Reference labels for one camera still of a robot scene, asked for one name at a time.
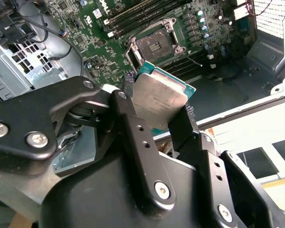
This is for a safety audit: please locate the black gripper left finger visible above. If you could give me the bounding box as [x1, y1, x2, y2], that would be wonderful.
[0, 72, 177, 216]

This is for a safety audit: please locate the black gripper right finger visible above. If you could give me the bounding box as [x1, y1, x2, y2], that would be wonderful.
[168, 105, 274, 228]

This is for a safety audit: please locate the silver green CPU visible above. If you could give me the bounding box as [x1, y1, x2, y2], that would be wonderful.
[132, 60, 197, 136]

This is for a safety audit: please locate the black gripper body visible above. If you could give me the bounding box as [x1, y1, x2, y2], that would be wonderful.
[39, 152, 216, 228]

